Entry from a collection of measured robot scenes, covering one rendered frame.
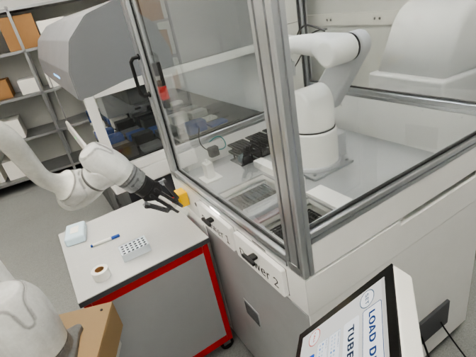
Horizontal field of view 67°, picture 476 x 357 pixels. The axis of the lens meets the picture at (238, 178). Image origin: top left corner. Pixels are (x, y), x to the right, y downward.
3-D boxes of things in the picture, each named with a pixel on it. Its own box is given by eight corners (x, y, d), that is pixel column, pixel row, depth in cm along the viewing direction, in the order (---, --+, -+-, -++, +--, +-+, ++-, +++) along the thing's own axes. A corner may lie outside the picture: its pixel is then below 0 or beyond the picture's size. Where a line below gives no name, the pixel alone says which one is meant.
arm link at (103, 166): (136, 156, 125) (111, 176, 130) (97, 129, 116) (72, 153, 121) (134, 176, 118) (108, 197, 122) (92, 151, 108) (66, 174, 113)
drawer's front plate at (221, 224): (234, 251, 141) (229, 229, 136) (201, 222, 164) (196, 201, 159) (238, 250, 141) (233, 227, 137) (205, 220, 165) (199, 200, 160)
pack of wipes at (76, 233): (86, 241, 178) (83, 234, 176) (66, 248, 176) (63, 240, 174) (87, 226, 191) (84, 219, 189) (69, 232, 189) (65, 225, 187)
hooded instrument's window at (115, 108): (111, 178, 205) (81, 100, 185) (66, 121, 347) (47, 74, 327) (272, 115, 251) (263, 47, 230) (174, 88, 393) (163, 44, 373)
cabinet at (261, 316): (328, 459, 145) (310, 319, 109) (210, 307, 227) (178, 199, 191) (467, 329, 183) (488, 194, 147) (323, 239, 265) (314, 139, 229)
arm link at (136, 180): (137, 168, 120) (151, 176, 124) (129, 160, 127) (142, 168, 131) (120, 190, 119) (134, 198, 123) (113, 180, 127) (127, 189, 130)
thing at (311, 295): (309, 316, 110) (304, 280, 103) (178, 198, 191) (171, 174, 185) (484, 193, 148) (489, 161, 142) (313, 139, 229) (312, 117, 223)
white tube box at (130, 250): (125, 262, 157) (122, 256, 155) (120, 253, 164) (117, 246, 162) (151, 250, 162) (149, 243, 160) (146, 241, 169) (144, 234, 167)
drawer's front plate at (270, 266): (285, 298, 116) (280, 272, 111) (238, 255, 139) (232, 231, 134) (289, 295, 116) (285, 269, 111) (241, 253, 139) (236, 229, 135)
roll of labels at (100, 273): (101, 270, 155) (98, 263, 154) (114, 271, 153) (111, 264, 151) (90, 281, 150) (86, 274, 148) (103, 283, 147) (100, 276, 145)
